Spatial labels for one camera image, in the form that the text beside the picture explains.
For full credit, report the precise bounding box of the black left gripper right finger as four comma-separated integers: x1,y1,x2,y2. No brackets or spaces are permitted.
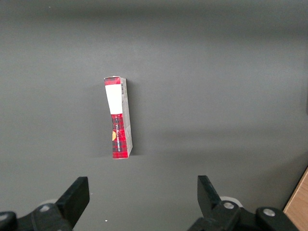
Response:
187,175,300,231

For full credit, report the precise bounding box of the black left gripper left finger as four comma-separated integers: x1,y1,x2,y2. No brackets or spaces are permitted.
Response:
0,176,90,231

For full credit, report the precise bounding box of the light wooden board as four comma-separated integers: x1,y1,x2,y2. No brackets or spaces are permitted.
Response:
282,165,308,231

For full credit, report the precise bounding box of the red plaid cardboard box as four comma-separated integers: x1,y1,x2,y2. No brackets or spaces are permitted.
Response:
103,76,133,160

